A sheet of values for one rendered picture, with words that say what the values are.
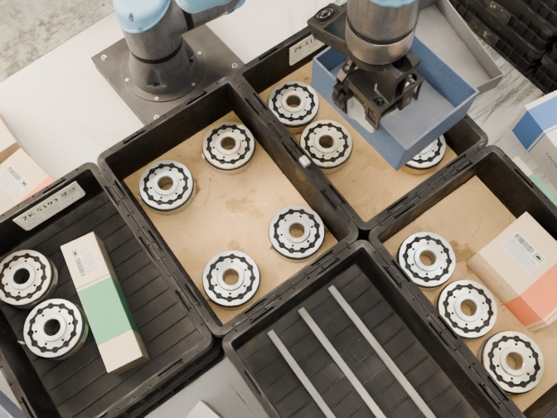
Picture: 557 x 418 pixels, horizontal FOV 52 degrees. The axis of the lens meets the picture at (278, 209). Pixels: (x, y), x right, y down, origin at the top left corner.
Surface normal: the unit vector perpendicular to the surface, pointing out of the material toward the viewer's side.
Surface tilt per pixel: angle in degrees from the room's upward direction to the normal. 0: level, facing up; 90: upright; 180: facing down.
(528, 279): 0
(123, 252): 0
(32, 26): 0
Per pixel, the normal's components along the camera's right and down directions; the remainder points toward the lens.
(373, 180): -0.01, -0.35
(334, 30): -0.40, -0.60
